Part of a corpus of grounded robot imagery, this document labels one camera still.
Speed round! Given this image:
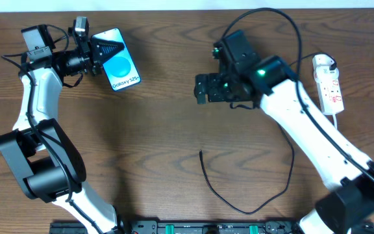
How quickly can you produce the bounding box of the white power strip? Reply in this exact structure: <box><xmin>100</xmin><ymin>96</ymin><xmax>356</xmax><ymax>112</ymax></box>
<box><xmin>312</xmin><ymin>54</ymin><xmax>344</xmax><ymax>115</ymax></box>

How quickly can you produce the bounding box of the blue Galaxy smartphone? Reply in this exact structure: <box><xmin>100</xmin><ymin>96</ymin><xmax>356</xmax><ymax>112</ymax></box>
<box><xmin>92</xmin><ymin>28</ymin><xmax>142</xmax><ymax>92</ymax></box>

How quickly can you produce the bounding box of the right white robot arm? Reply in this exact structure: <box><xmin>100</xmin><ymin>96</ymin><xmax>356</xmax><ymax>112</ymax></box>
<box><xmin>194</xmin><ymin>30</ymin><xmax>374</xmax><ymax>233</ymax></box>

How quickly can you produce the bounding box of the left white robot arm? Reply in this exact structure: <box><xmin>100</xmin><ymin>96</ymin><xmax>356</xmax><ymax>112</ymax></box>
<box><xmin>0</xmin><ymin>17</ymin><xmax>132</xmax><ymax>233</ymax></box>

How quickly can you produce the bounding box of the black charger cable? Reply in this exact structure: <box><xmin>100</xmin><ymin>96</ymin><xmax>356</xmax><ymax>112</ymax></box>
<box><xmin>199</xmin><ymin>123</ymin><xmax>295</xmax><ymax>215</ymax></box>

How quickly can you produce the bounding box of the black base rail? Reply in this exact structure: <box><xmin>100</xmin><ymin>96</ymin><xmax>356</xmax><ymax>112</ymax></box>
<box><xmin>49</xmin><ymin>220</ymin><xmax>374</xmax><ymax>234</ymax></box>

